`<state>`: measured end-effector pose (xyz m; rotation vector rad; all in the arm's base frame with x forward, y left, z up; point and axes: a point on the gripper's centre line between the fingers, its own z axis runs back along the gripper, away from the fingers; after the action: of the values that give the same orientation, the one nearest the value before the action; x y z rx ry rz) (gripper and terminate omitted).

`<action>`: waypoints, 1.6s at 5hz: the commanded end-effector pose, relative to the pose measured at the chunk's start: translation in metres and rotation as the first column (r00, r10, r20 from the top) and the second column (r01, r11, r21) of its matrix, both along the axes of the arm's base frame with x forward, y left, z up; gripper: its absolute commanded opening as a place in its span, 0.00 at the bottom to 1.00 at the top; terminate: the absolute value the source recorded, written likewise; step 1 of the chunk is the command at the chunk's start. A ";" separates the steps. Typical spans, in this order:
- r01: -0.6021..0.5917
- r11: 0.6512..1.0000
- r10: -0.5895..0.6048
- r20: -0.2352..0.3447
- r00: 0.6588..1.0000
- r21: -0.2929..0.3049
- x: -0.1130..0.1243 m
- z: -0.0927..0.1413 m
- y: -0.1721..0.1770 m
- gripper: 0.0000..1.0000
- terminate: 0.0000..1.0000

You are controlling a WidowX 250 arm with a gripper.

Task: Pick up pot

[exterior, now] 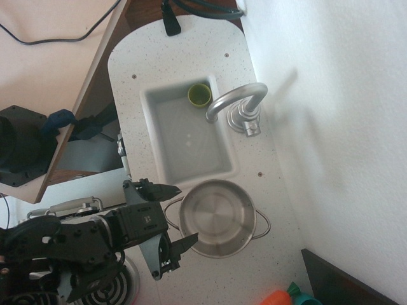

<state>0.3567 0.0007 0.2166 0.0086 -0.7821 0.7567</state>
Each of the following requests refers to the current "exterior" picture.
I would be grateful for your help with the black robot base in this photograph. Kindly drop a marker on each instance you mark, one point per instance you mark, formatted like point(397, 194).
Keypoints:
point(26, 153)

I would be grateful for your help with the teal plastic toy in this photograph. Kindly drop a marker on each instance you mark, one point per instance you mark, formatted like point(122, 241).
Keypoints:
point(300, 298)

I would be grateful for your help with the stove burner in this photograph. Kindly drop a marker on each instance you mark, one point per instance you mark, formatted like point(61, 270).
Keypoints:
point(30, 297)
point(124, 289)

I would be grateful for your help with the black strap clip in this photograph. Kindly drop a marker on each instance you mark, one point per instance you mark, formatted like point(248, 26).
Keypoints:
point(172, 26)

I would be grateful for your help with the silver stove knob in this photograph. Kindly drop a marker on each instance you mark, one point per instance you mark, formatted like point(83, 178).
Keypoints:
point(121, 146)

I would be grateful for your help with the silver toy faucet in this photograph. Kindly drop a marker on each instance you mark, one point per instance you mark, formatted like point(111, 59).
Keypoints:
point(243, 116)

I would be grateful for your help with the blue clamp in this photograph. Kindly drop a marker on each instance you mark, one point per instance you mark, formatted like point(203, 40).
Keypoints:
point(84, 129)

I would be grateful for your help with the stainless steel pot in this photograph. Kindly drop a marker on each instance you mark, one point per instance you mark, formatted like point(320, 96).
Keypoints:
point(223, 215)

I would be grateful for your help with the left stove burner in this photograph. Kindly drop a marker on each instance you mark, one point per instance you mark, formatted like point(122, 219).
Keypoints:
point(30, 297)

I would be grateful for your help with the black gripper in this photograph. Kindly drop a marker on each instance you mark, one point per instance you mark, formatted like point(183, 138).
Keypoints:
point(142, 222)

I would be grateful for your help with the white toy sink basin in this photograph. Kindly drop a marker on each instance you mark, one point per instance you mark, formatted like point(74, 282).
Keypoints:
point(186, 148)

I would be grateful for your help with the right stove burner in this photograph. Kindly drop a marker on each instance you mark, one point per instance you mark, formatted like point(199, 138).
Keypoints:
point(124, 289)

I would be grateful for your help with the green plastic cup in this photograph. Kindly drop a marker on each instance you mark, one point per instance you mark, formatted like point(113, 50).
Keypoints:
point(199, 95)

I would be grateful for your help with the orange toy carrot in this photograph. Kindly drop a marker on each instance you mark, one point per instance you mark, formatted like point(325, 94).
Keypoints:
point(278, 297)

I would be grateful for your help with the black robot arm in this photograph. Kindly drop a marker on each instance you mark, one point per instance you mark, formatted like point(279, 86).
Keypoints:
point(46, 256)

